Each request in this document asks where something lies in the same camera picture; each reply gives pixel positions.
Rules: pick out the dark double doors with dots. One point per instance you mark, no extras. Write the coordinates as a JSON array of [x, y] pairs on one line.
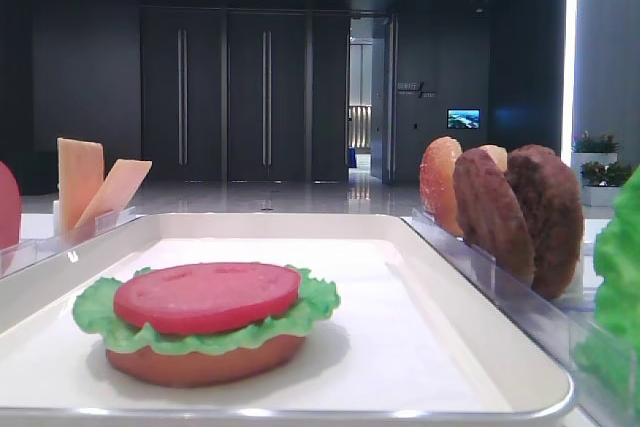
[[245, 96]]

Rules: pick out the wall mounted display screen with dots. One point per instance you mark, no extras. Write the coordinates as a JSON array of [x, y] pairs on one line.
[[463, 119]]

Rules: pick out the orange cheese slice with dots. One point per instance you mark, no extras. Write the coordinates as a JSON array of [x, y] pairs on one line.
[[81, 174], [117, 190]]

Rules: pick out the brown meat patty rear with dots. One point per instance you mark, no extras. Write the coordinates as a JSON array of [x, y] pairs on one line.
[[549, 196]]

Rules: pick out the bottom bread slice on tray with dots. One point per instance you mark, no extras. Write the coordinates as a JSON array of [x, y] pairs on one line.
[[197, 369]]

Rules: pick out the green lettuce leaf upright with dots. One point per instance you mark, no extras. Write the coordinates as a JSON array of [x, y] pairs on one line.
[[612, 297]]

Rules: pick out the clear acrylic rack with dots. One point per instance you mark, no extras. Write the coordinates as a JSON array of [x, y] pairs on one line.
[[29, 252], [558, 327]]

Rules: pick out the white metal tray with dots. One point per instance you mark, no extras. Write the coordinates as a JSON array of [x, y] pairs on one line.
[[412, 344]]

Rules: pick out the clear acrylic rack right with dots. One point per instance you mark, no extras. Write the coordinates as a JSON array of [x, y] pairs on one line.
[[558, 327]]

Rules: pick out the orange cheese slice right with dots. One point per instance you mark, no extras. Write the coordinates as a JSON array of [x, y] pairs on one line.
[[117, 190]]

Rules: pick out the clear acrylic rack left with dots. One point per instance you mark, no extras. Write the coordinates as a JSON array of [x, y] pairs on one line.
[[29, 252]]

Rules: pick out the potted plants in planter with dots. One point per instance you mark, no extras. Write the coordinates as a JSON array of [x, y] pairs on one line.
[[600, 174]]

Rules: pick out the green lettuce leaf on stack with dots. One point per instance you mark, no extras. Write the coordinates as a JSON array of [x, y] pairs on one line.
[[93, 312]]

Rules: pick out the brown meat patty front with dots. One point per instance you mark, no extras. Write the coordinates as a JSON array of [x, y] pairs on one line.
[[490, 215]]

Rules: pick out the orange cheese slice left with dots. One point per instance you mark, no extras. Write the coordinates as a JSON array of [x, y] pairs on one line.
[[81, 174]]

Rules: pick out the brown meat patty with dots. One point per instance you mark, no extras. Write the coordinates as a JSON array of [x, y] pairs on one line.
[[549, 196], [490, 215]]

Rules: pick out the red tomato slice upright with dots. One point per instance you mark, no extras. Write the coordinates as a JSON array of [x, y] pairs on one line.
[[10, 208]]

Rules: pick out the brown bun slice upright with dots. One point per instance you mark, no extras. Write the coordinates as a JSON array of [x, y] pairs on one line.
[[436, 182]]

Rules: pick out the red tomato slice on stack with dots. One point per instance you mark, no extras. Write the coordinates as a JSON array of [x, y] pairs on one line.
[[207, 298]]

